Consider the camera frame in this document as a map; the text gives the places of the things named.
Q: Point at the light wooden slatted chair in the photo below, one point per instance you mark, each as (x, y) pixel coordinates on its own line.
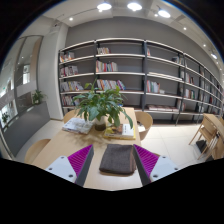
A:
(207, 133)

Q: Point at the small green potted plant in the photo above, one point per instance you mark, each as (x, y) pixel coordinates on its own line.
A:
(37, 97)

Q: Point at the light wooden round-back chair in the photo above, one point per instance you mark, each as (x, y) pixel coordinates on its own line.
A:
(69, 115)
(145, 123)
(35, 150)

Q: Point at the yellow covered book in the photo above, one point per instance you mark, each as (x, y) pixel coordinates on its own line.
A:
(119, 132)

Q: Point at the round ceiling lights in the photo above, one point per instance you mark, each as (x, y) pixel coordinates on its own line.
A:
(134, 6)

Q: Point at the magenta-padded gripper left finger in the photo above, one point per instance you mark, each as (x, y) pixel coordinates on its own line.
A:
(81, 159)

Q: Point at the white magazine stack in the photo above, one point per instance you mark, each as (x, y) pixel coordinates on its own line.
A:
(77, 125)

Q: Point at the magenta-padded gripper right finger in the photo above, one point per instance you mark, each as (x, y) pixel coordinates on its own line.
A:
(146, 160)

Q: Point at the dark grey-brown folded towel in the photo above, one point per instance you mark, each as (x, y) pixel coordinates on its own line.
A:
(117, 158)

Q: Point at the tall grey bookshelf unit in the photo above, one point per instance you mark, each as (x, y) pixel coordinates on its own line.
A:
(133, 76)

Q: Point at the green leafy potted plant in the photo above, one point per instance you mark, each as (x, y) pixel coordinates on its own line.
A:
(100, 105)

